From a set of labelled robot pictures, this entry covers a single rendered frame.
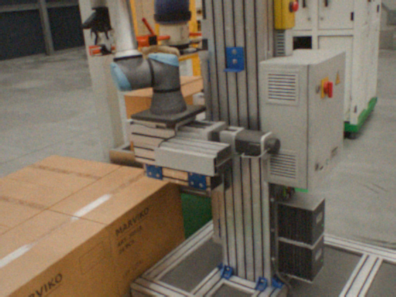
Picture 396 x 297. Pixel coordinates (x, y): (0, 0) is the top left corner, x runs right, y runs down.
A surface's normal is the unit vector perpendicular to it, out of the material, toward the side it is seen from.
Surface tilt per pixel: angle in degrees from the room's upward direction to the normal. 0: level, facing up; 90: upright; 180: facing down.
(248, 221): 90
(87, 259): 90
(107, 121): 90
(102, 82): 90
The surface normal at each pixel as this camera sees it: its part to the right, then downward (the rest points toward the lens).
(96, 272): 0.87, 0.11
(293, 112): -0.58, 0.31
